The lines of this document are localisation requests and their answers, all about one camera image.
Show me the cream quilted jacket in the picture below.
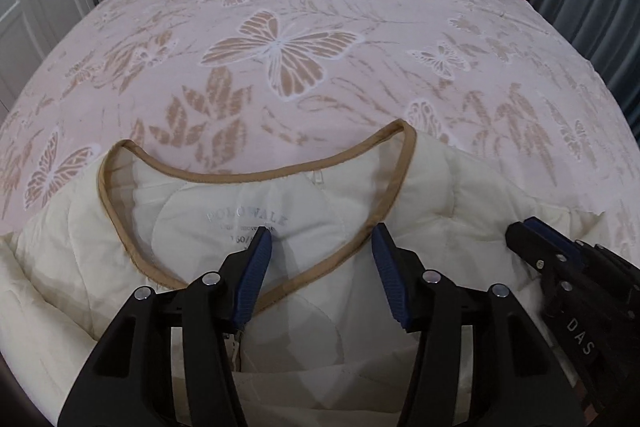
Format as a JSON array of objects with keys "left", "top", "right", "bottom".
[{"left": 1, "top": 120, "right": 608, "bottom": 426}]

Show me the pink butterfly bedspread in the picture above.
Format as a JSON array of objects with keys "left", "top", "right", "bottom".
[{"left": 1, "top": 0, "right": 639, "bottom": 256}]

